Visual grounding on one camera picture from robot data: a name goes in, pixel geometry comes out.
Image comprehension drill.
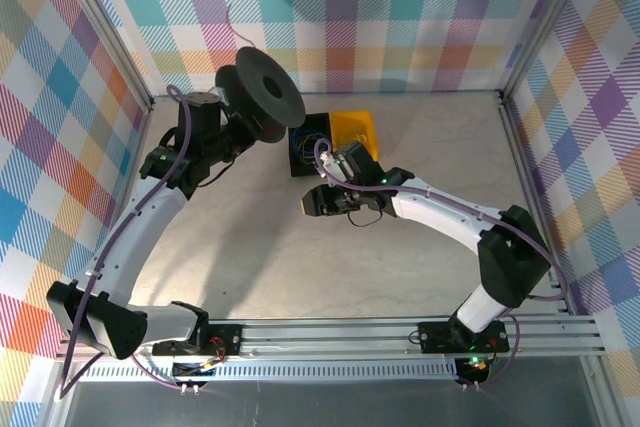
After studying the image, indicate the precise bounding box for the black cable spool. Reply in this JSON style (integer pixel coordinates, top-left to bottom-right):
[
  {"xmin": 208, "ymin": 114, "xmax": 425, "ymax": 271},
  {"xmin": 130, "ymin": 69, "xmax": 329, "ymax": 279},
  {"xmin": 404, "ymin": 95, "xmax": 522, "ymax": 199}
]
[{"xmin": 215, "ymin": 46, "xmax": 306, "ymax": 144}]

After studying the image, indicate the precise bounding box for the small circuit board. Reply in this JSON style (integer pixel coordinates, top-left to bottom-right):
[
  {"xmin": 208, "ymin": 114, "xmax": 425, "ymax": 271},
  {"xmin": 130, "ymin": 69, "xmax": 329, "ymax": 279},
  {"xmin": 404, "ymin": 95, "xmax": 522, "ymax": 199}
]
[
  {"xmin": 172, "ymin": 357, "xmax": 221, "ymax": 382},
  {"xmin": 457, "ymin": 354, "xmax": 494, "ymax": 382}
]

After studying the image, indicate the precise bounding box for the aluminium table side rail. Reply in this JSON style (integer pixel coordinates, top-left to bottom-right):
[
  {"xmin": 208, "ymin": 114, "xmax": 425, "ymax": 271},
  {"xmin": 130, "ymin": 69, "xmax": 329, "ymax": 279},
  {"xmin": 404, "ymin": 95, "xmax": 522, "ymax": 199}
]
[
  {"xmin": 99, "ymin": 96, "xmax": 156, "ymax": 248},
  {"xmin": 498, "ymin": 91, "xmax": 589, "ymax": 321}
]

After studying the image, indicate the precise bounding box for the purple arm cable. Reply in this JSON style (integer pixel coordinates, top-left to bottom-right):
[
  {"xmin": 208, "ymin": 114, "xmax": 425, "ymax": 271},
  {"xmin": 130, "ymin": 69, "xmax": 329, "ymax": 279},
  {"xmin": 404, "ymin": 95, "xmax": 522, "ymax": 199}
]
[
  {"xmin": 58, "ymin": 85, "xmax": 191, "ymax": 401},
  {"xmin": 314, "ymin": 138, "xmax": 569, "ymax": 391}
]

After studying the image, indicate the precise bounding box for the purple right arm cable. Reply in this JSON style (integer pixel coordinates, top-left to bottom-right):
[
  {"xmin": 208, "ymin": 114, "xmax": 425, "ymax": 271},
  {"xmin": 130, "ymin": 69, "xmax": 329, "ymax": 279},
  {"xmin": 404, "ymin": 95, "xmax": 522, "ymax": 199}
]
[{"xmin": 314, "ymin": 138, "xmax": 569, "ymax": 391}]

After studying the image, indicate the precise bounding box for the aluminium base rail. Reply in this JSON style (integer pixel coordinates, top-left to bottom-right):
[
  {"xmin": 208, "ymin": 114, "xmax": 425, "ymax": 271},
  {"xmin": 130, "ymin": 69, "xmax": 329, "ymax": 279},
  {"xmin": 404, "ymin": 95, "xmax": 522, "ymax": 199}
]
[{"xmin": 55, "ymin": 319, "xmax": 607, "ymax": 362}]

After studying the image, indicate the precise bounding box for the thin black cable loop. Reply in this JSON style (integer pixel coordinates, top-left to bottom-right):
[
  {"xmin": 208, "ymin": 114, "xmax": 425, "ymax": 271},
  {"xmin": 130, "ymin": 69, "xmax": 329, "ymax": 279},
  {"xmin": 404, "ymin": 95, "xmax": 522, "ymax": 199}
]
[
  {"xmin": 346, "ymin": 208, "xmax": 385, "ymax": 229},
  {"xmin": 198, "ymin": 158, "xmax": 237, "ymax": 189}
]

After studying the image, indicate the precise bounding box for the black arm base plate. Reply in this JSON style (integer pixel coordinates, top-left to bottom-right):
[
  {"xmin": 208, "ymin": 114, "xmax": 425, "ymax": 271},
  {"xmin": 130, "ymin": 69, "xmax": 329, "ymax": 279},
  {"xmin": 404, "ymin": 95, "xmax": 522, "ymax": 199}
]
[
  {"xmin": 152, "ymin": 324, "xmax": 244, "ymax": 356},
  {"xmin": 417, "ymin": 319, "xmax": 511, "ymax": 354}
]

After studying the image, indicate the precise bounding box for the yellow plastic bin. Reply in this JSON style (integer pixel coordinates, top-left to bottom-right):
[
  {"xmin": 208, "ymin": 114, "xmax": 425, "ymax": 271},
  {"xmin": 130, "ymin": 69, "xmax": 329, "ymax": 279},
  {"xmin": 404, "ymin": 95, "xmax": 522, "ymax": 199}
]
[{"xmin": 327, "ymin": 109, "xmax": 381, "ymax": 161}]

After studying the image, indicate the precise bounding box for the aluminium frame post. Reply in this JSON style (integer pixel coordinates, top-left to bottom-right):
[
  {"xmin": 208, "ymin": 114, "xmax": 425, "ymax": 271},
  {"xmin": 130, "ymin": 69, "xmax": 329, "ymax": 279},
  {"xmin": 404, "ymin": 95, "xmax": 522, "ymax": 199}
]
[
  {"xmin": 498, "ymin": 0, "xmax": 600, "ymax": 101},
  {"xmin": 49, "ymin": 0, "xmax": 156, "ymax": 113}
]

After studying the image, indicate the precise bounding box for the slotted grey cable duct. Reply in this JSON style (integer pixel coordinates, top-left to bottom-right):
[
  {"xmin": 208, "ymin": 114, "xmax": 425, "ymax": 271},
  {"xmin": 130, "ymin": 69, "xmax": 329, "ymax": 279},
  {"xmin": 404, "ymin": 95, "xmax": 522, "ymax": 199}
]
[{"xmin": 79, "ymin": 362, "xmax": 461, "ymax": 384}]

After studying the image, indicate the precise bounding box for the black plastic bin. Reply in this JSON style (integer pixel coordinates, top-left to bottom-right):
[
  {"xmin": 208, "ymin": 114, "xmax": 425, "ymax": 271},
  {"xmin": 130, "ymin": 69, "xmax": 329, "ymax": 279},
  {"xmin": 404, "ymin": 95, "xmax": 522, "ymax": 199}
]
[{"xmin": 287, "ymin": 113, "xmax": 334, "ymax": 178}]

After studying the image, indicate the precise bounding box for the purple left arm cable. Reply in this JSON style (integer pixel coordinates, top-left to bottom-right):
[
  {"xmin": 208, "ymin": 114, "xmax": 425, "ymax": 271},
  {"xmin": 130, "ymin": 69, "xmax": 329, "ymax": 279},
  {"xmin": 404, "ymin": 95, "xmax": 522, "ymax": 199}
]
[{"xmin": 58, "ymin": 85, "xmax": 191, "ymax": 401}]

